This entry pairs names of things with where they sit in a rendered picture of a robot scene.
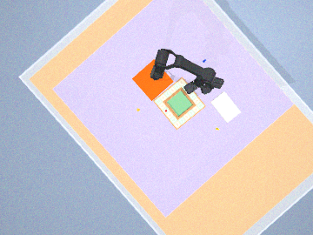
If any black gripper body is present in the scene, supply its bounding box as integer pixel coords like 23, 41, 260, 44
184, 79, 203, 94

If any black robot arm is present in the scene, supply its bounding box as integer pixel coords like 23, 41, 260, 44
150, 49, 224, 95

